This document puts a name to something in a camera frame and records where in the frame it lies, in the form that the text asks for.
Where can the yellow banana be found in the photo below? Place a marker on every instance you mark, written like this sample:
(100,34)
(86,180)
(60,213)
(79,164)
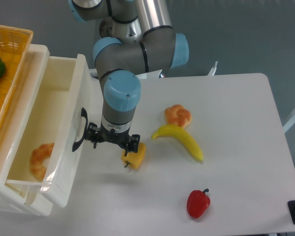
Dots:
(178,133)

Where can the orange woven basket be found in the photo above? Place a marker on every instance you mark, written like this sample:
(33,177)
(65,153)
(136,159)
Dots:
(14,44)

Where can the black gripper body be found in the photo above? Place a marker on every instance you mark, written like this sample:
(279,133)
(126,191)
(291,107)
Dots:
(111,136)

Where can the white plastic drawer cabinet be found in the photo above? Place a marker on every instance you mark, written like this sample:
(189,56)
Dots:
(23,198)

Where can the ring-shaped bread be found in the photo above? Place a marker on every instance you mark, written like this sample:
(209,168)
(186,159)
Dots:
(38,157)

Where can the knotted bread roll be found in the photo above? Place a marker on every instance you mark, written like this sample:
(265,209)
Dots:
(178,115)

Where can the red bell pepper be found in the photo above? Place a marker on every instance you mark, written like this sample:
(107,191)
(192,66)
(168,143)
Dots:
(197,203)

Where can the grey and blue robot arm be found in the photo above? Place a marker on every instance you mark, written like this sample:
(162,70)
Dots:
(140,39)

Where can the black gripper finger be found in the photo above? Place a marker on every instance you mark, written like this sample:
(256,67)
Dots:
(93,134)
(132,144)

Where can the white drawer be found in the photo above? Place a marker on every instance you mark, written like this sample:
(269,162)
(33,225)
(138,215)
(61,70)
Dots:
(59,116)

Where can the yellow bell pepper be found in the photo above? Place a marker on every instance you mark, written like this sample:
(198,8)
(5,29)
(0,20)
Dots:
(132,159)

